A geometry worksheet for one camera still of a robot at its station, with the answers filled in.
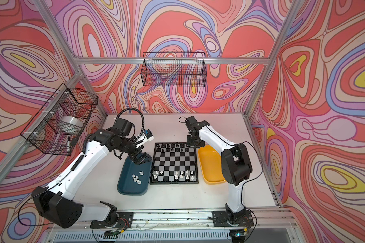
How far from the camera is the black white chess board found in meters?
0.86

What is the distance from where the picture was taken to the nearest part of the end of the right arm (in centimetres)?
68

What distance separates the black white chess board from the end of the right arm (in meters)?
0.04
